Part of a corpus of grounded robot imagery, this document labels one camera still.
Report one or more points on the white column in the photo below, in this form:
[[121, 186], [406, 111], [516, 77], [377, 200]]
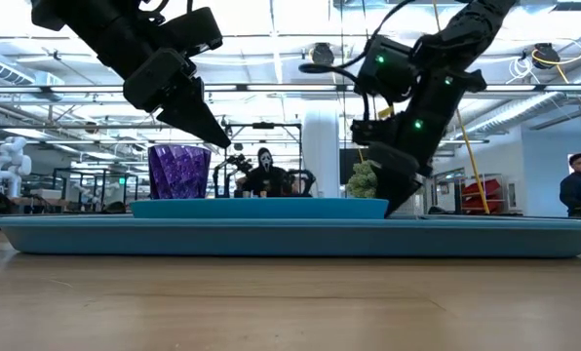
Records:
[[320, 146]]

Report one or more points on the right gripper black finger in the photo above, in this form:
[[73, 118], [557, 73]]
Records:
[[395, 192]]

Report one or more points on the blue plastic tray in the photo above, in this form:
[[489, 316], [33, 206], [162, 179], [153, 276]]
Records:
[[290, 239]]

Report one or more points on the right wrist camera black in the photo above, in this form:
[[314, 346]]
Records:
[[373, 131]]

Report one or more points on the black background frame rig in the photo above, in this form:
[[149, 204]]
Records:
[[263, 125]]

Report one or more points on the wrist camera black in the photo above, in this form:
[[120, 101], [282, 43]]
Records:
[[193, 29], [373, 131]]

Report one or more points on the green succulent in white pot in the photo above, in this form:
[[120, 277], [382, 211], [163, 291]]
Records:
[[361, 183]]

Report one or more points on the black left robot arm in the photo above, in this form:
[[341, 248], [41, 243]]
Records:
[[95, 29]]

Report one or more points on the red storage shelf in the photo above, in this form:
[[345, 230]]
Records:
[[488, 187]]

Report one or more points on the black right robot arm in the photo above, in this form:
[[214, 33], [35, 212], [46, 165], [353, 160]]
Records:
[[466, 29]]

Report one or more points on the blue round plate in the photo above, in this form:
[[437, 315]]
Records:
[[259, 208]]

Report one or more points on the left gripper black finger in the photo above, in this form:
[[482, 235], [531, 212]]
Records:
[[205, 114], [188, 122]]

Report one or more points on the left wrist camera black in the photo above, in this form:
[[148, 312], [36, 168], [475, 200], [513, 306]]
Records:
[[193, 29]]

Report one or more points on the purple faceted plastic cup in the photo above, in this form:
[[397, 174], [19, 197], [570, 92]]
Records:
[[178, 173]]

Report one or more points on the black background monitor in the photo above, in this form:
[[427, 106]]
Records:
[[349, 166]]

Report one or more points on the person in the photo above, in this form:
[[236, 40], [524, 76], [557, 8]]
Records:
[[578, 190], [266, 183]]

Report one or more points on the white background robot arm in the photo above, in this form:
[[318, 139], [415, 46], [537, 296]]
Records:
[[10, 166]]

